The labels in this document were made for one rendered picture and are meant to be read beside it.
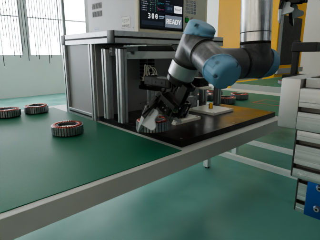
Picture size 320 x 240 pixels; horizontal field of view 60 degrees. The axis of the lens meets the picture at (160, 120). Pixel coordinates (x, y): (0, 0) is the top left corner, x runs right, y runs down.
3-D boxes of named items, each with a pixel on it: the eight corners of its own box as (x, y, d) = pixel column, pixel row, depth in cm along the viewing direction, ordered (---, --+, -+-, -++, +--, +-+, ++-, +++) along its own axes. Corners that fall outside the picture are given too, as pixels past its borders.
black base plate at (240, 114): (275, 116, 129) (275, 111, 128) (181, 147, 86) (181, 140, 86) (196, 103, 162) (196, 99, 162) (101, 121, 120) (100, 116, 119)
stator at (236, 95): (246, 100, 170) (246, 95, 169) (228, 99, 175) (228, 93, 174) (249, 98, 180) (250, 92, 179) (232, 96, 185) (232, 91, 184)
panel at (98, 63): (197, 99, 162) (199, 46, 155) (98, 116, 118) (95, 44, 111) (196, 99, 163) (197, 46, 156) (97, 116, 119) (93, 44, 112)
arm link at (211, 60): (260, 61, 62) (232, 38, 69) (220, 61, 57) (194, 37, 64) (245, 90, 67) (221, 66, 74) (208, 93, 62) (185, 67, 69)
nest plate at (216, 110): (233, 111, 130) (233, 108, 130) (214, 115, 120) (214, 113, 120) (207, 106, 141) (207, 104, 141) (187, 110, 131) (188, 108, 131)
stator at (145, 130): (178, 129, 89) (178, 117, 88) (152, 136, 81) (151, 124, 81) (155, 124, 97) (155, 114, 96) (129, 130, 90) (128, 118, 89)
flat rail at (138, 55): (220, 57, 144) (220, 51, 143) (122, 59, 103) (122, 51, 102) (218, 57, 145) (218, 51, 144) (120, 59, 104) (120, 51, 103)
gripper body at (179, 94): (166, 123, 78) (182, 88, 72) (149, 105, 83) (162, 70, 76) (185, 119, 83) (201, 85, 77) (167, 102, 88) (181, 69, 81)
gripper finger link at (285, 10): (289, 17, 109) (296, -2, 110) (274, 18, 113) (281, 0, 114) (291, 23, 111) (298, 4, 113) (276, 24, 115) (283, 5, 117)
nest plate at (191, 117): (200, 119, 114) (200, 116, 114) (175, 125, 104) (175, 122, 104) (174, 113, 125) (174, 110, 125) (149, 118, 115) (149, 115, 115)
